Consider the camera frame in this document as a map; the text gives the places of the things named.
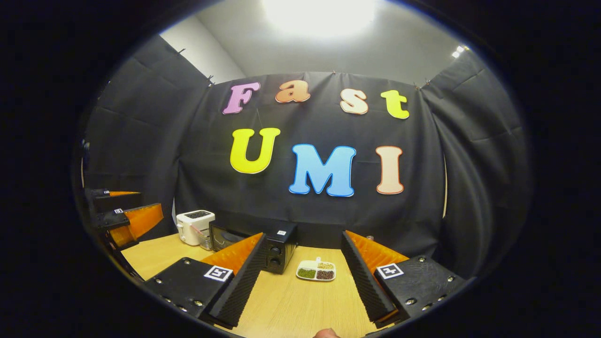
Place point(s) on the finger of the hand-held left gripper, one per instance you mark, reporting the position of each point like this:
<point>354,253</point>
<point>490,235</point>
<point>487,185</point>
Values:
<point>110,219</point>
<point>101,193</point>

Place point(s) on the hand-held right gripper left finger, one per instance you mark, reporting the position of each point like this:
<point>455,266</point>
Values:
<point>244,281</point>

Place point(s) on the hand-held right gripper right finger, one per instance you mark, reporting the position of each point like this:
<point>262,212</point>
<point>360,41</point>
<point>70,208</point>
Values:
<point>364,281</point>

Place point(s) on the black electric oven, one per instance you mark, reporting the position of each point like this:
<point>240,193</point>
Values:
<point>281,249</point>

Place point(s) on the divided white dish of beans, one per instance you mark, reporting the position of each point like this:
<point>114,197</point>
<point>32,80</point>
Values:
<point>315,273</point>

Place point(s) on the clear glass container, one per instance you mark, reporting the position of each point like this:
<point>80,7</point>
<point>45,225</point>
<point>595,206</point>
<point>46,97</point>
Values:
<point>206,241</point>

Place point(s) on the pink plastic stick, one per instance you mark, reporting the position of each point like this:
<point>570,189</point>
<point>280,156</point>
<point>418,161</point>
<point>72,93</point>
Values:
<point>196,230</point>

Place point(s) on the white toaster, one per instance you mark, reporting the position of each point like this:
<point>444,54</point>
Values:
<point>190,225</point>

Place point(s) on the black backdrop cloth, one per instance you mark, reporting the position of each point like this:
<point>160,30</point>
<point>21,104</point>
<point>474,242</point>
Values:
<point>446,164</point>

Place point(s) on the small ceiling light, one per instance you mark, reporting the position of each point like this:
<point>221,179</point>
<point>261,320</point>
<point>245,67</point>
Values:
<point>459,51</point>

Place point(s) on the large ceiling light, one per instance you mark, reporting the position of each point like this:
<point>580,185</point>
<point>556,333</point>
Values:
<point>319,16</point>

